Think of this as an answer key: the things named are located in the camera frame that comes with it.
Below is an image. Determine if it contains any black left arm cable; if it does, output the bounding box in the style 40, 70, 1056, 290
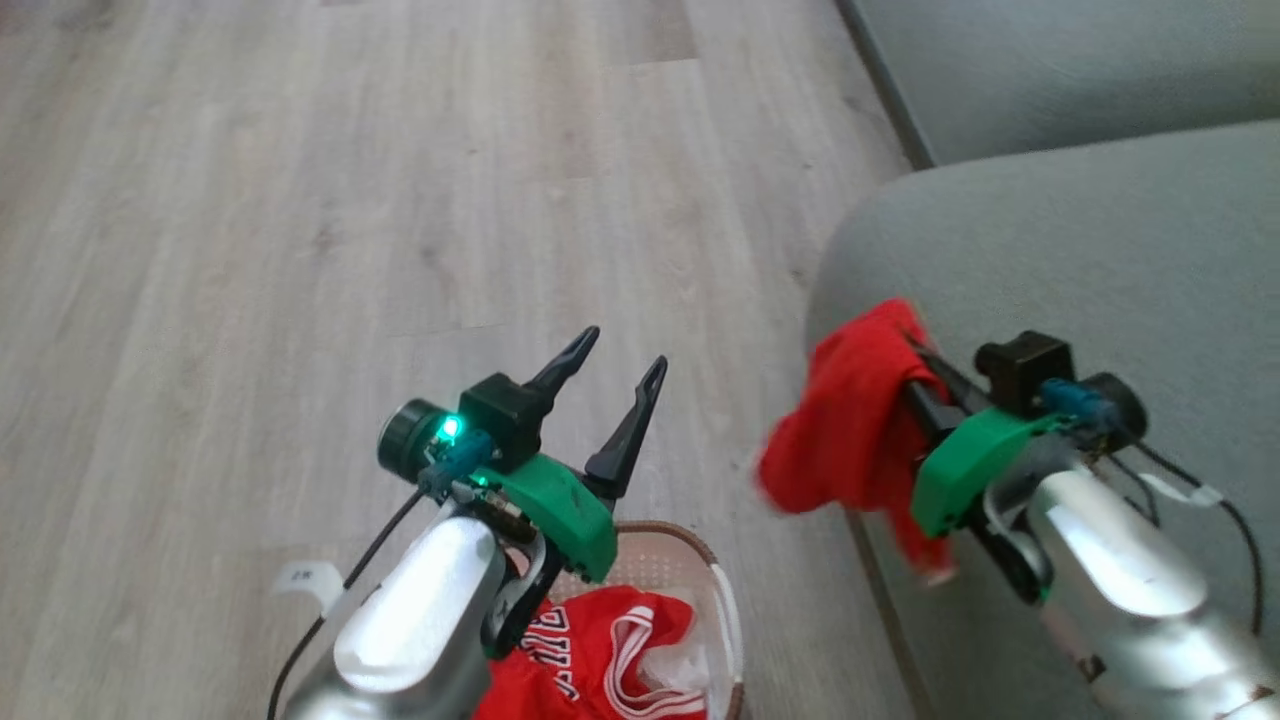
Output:
266, 488, 429, 720

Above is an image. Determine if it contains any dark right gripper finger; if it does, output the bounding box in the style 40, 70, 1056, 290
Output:
900, 380, 956, 451
905, 340, 993, 413

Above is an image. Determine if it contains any beige woven laundry basket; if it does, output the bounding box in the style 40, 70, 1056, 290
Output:
545, 520, 749, 720

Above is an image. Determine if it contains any plain red garment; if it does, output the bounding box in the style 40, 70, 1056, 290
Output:
755, 298, 956, 586

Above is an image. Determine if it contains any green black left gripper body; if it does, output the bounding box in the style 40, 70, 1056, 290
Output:
455, 450, 621, 661

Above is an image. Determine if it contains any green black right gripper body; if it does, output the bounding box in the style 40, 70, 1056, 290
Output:
908, 405, 1066, 608

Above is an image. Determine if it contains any white cable label tag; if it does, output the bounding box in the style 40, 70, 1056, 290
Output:
1140, 472, 1227, 507
272, 560, 346, 617

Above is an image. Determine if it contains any grey fabric sofa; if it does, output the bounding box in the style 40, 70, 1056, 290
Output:
805, 0, 1280, 720

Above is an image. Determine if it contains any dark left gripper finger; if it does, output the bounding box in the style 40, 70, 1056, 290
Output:
522, 325, 602, 411
583, 355, 669, 503

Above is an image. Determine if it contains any red basketball jersey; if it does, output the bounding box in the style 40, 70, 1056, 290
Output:
475, 587, 711, 720

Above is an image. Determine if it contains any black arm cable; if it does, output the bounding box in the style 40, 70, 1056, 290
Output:
1105, 440, 1267, 641
266, 488, 429, 720

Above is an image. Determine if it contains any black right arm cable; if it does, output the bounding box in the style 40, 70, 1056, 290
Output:
1105, 440, 1267, 641

